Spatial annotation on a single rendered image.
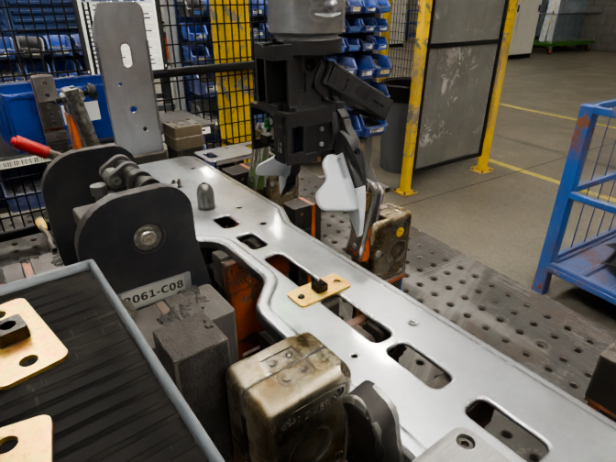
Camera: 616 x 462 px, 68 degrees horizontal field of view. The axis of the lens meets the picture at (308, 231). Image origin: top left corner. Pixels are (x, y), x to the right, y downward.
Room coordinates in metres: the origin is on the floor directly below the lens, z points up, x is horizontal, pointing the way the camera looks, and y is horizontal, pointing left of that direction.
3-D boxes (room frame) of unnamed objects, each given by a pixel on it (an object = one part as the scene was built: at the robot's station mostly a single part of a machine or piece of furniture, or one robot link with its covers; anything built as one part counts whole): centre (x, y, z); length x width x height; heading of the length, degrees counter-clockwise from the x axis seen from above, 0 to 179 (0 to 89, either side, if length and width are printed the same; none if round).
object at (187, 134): (1.18, 0.33, 0.88); 0.08 x 0.08 x 0.36; 37
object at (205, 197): (0.78, 0.19, 1.02); 0.03 x 0.03 x 0.07
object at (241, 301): (0.65, 0.09, 0.84); 0.12 x 0.05 x 0.29; 127
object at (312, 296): (0.51, -0.02, 1.01); 0.08 x 0.04 x 0.01; 127
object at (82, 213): (0.46, 0.21, 0.94); 0.18 x 0.13 x 0.49; 37
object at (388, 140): (3.89, -0.84, 0.36); 0.50 x 0.50 x 0.73
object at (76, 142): (0.87, 0.45, 0.95); 0.03 x 0.01 x 0.50; 37
